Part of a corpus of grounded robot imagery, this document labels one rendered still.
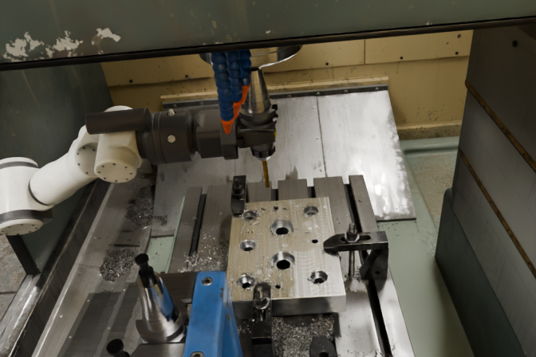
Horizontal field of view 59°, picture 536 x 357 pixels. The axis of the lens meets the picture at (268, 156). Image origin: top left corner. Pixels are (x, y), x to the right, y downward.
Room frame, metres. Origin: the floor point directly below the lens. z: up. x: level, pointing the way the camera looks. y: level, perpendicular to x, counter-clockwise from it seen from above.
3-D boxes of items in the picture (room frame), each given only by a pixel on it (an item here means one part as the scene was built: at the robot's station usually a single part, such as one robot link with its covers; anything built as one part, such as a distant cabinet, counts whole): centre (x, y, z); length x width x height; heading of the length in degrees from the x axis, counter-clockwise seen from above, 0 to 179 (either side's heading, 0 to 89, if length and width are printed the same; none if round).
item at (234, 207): (0.90, 0.08, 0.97); 0.13 x 0.03 x 0.15; 176
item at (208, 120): (0.68, 0.11, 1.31); 0.13 x 0.12 x 0.10; 179
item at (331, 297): (0.73, -0.01, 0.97); 0.29 x 0.23 x 0.05; 176
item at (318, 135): (1.34, -0.03, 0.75); 0.89 x 0.67 x 0.26; 86
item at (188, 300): (0.44, 0.15, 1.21); 0.07 x 0.05 x 0.01; 86
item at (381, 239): (0.70, -0.16, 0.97); 0.13 x 0.03 x 0.15; 86
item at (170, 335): (0.38, 0.15, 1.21); 0.06 x 0.06 x 0.03
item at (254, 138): (0.65, 0.02, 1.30); 0.06 x 0.02 x 0.03; 89
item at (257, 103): (0.68, 0.01, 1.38); 0.04 x 0.04 x 0.07
